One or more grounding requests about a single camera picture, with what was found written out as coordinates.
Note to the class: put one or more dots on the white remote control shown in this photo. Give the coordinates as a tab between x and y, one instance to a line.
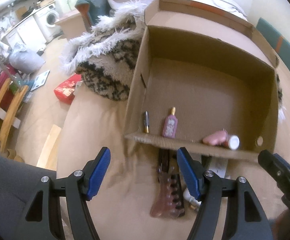
218	166

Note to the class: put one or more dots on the white kitchen cabinets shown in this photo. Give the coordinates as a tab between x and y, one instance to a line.
27	33

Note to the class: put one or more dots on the open cardboard box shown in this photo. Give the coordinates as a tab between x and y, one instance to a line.
215	68

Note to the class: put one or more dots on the black gold AA battery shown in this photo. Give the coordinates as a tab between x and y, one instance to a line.
146	122

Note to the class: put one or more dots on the white cap pill bottle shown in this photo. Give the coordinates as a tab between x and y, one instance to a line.
232	142

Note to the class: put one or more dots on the teal cushion orange stripe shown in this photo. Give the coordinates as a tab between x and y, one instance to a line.
276	40

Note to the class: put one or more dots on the pink hair claw clip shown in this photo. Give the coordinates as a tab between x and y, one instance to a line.
170	201

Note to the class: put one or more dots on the teal armchair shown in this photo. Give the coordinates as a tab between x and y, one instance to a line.
90	10

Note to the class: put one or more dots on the black flashlight with strap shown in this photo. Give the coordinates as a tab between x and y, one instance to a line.
163	162

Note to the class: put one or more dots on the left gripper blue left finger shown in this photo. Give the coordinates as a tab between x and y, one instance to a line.
95	171

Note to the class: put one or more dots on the person's right hand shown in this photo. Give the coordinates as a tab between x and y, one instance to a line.
280	226

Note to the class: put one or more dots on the red gift bag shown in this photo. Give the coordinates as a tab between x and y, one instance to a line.
65	91

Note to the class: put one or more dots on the pink perfume bottle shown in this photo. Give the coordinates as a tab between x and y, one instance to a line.
170	125

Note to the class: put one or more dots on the pink soft toy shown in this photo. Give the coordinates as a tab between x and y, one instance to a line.
215	139

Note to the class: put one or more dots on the white washing machine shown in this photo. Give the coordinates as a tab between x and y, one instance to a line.
46	19

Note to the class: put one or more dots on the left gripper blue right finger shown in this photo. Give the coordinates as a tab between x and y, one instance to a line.
193	173

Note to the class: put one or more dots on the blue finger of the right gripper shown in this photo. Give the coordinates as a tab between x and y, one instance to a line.
282	160
273	167

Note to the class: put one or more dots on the shaggy black beige rug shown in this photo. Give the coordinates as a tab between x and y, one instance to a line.
106	56

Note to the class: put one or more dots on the white earbuds case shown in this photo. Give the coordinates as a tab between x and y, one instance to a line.
188	197

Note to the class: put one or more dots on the grey plastic bag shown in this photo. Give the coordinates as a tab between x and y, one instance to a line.
25	60

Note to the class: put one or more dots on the bathroom scale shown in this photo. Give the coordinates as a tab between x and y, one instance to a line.
40	80

